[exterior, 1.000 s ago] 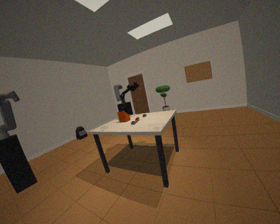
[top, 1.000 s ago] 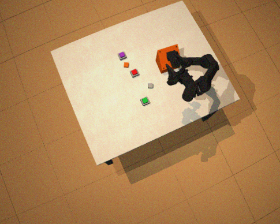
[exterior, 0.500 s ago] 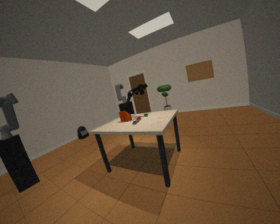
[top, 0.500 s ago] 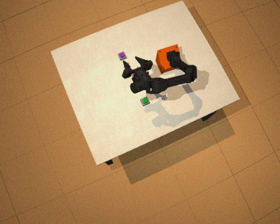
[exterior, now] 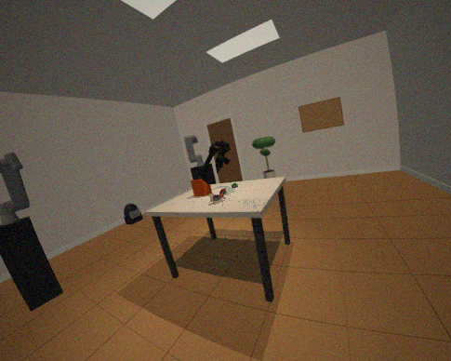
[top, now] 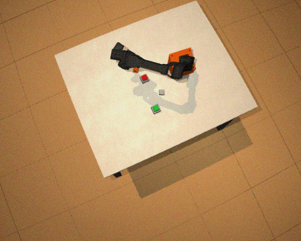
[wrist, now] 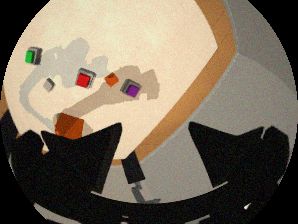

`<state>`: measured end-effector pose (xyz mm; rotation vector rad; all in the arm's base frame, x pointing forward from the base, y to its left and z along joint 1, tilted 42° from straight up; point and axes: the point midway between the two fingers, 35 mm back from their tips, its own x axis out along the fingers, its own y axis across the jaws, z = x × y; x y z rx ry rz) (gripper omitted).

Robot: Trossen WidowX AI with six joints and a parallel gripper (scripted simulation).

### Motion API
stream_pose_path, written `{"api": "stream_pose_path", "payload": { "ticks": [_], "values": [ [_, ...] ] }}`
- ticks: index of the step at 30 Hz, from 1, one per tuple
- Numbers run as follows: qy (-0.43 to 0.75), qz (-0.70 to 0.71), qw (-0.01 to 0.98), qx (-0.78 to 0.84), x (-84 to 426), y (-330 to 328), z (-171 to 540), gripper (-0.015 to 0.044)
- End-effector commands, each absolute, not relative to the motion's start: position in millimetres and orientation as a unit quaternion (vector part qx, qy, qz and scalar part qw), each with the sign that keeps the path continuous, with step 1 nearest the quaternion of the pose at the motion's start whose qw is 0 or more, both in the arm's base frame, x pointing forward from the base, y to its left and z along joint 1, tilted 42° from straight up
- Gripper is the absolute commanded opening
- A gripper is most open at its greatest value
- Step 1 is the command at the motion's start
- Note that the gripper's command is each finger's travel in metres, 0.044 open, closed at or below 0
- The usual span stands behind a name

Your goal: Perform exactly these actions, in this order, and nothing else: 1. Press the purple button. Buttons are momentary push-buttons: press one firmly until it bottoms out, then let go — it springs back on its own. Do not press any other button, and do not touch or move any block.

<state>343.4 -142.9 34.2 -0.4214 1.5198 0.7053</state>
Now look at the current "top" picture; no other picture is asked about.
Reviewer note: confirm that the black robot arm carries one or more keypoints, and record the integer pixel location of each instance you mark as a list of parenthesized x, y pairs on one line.
[(130, 60)]

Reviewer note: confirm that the green button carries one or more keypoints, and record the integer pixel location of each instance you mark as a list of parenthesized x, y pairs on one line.
[(155, 109)]

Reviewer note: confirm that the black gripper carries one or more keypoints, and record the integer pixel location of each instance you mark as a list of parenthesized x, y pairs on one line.
[(118, 46)]

